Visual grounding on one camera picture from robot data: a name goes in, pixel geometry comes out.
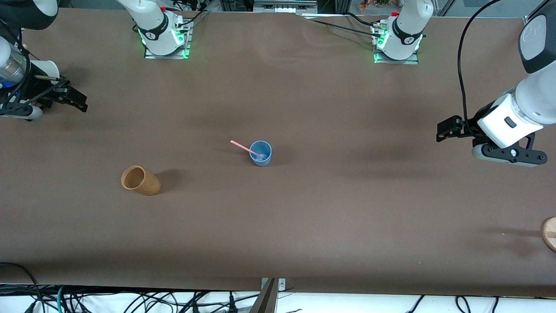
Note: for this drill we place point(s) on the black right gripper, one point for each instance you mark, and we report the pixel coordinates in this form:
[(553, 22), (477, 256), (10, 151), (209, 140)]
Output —
[(42, 93)]

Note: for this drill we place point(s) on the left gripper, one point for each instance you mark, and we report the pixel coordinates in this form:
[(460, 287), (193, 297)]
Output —
[(471, 125)]

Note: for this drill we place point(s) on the pink chopstick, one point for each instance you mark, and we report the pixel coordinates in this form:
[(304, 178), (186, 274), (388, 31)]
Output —
[(241, 145)]

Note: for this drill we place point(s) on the blue cup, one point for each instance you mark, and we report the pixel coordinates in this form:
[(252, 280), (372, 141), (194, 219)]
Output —
[(260, 163)]

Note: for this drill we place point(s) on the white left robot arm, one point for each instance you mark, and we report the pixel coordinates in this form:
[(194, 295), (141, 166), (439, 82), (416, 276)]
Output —
[(541, 95)]

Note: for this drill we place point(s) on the white cup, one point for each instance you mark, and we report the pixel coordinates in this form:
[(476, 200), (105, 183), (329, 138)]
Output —
[(48, 68)]

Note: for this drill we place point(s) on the brown wooden cup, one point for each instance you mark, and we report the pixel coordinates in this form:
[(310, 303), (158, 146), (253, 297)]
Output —
[(150, 187)]

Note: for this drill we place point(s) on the round wooden disc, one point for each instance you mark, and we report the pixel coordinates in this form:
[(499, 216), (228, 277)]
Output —
[(551, 234)]

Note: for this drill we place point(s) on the grey power strip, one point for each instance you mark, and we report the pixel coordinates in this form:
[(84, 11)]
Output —
[(284, 6)]

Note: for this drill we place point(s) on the dark brown pole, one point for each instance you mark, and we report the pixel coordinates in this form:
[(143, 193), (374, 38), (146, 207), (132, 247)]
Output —
[(266, 302)]

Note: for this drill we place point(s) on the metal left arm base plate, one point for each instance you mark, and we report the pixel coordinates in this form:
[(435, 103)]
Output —
[(408, 61)]

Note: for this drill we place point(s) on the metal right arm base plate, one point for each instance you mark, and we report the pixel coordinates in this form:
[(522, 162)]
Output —
[(187, 43)]

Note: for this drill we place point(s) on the aluminium frame profile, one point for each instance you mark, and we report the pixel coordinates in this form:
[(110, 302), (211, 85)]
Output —
[(527, 19)]

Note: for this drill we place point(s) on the small metal bracket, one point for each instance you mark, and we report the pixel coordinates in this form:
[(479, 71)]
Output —
[(281, 284)]

